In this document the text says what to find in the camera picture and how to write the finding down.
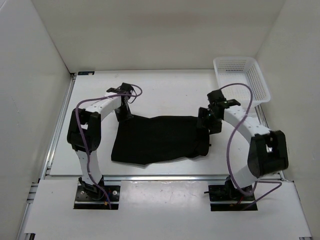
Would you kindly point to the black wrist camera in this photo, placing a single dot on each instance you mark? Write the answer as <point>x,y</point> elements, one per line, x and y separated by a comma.
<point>124,88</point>
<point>217,99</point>

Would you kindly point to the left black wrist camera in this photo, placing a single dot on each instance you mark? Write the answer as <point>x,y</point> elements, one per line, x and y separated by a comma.
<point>124,88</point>

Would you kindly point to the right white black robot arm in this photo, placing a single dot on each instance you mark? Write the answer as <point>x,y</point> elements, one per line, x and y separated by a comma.
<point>267,149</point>

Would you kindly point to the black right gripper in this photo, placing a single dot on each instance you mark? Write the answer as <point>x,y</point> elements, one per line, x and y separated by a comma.
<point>203,113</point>

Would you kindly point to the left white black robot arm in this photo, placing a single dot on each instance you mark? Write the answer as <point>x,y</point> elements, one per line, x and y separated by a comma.
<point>85,134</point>

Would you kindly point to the small dark corner label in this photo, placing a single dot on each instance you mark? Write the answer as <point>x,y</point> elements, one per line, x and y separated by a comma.
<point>86,73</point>

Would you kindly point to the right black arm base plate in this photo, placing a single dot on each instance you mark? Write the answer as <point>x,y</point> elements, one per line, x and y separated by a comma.
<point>225,199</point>

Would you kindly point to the silver aluminium table rail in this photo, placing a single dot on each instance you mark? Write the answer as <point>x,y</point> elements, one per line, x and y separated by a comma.
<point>162,92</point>

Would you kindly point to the white perforated plastic basket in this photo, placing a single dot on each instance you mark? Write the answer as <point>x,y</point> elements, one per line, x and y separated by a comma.
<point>247,79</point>

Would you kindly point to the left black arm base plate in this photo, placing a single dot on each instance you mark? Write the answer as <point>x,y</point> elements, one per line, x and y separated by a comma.
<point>86,200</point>

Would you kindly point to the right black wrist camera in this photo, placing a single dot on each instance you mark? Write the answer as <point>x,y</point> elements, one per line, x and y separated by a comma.
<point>217,99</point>

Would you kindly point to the black shorts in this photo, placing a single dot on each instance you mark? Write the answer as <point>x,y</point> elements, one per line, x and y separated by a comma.
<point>143,141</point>

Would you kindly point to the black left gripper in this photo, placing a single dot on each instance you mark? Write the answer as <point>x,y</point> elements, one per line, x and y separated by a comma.
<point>122,118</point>

